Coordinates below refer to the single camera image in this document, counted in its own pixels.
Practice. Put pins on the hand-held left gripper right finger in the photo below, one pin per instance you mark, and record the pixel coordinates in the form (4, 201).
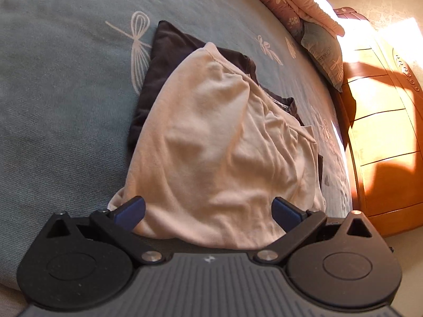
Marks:
(286, 214)

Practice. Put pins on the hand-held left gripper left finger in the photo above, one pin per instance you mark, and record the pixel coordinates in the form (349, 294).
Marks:
(130, 212)

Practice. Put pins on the cream and black raglan sweatshirt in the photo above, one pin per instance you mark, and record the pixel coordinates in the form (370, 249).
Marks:
(214, 138)

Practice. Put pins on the wooden headboard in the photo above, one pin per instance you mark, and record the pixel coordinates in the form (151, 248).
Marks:
(383, 122)

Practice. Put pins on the bed with blue floral sheet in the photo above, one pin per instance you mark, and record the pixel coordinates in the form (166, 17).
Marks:
(66, 89)

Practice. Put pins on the blue floral pillow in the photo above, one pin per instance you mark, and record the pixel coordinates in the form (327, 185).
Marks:
(325, 56)

